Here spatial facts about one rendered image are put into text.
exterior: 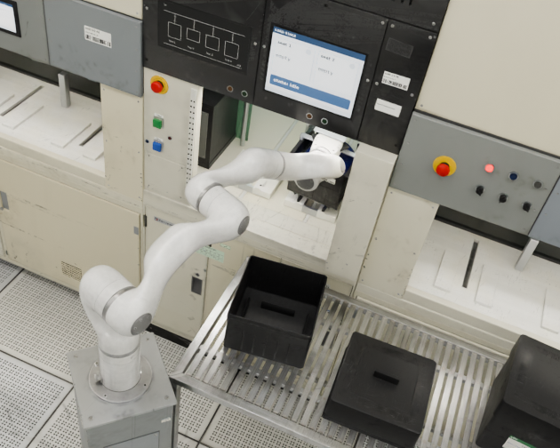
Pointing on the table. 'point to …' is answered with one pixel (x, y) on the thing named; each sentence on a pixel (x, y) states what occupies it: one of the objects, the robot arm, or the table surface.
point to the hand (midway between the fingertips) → (334, 133)
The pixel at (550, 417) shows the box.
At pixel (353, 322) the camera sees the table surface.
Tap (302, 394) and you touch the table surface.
